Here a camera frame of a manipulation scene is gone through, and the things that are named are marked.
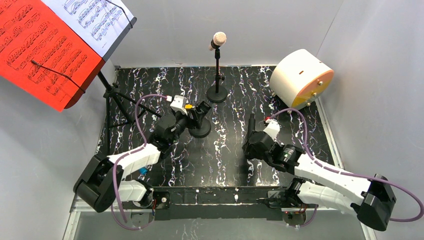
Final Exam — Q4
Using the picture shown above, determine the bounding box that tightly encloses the tall black mic stand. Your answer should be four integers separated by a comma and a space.
206, 48, 228, 103

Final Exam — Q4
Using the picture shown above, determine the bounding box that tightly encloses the pink-headed microphone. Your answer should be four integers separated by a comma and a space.
208, 31, 227, 51

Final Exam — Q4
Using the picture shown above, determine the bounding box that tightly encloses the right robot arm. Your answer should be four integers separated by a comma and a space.
242, 130, 397, 232

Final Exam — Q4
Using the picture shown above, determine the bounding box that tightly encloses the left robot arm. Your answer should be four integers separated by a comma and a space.
73, 110, 212, 213

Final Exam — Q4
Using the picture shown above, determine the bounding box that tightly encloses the blue small block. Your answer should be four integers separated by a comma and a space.
139, 167, 149, 176

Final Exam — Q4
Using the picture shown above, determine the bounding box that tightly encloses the white round drum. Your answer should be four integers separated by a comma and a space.
269, 49, 335, 110

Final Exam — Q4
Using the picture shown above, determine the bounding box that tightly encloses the black music stand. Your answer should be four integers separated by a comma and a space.
62, 16, 162, 157

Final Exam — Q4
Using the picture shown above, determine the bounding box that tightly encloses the white sheet music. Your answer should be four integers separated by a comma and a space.
43, 0, 137, 61

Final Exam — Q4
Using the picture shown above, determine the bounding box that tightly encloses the red sheet music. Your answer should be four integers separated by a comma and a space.
0, 0, 105, 112

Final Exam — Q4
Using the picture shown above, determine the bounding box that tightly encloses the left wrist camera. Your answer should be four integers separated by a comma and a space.
166, 95, 188, 115

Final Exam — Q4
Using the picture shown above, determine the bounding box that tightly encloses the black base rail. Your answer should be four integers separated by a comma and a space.
120, 187, 316, 221

